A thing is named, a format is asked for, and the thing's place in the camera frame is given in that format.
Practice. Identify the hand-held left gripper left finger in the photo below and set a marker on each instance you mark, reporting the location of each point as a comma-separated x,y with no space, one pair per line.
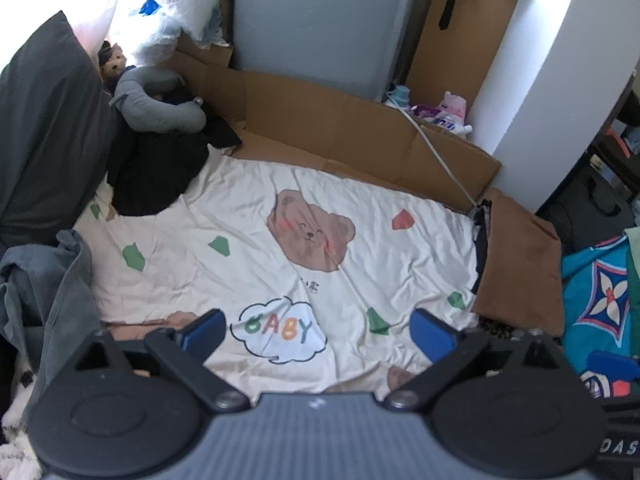
205,332

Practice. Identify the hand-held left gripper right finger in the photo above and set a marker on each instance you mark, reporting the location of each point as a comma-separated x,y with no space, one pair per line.
430,332

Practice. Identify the light blue denim pants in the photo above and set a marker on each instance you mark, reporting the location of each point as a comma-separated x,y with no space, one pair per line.
60,310

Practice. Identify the leopard print cloth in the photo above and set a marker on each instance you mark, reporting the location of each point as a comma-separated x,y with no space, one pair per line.
500,330

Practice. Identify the bear printed bedsheet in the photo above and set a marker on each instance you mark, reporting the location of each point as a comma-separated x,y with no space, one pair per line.
225,210

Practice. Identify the teal printed blanket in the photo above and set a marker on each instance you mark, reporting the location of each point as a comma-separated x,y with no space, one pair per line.
585,280

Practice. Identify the black garment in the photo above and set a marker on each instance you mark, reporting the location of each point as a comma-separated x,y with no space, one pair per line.
150,175

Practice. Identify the green cloth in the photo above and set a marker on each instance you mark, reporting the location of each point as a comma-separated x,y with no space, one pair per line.
633,270

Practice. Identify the tissue pack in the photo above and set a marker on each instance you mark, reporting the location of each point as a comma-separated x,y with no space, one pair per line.
445,122

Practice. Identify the teal bottle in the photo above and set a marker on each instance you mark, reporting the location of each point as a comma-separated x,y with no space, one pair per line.
401,94

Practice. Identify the folded cardboard sheet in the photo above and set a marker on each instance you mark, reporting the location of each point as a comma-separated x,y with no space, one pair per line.
310,115

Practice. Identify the grey neck pillow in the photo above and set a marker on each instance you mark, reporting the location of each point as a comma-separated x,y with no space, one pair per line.
140,80

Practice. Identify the tall cardboard panel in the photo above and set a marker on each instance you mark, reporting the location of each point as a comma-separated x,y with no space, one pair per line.
440,60

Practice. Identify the small plush bear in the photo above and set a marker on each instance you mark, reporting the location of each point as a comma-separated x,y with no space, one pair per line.
112,60

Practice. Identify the grey wrapped mattress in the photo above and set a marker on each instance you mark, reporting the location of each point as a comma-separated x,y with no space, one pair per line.
320,20

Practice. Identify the white pillow in plastic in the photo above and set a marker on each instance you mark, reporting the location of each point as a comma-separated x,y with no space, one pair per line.
175,0

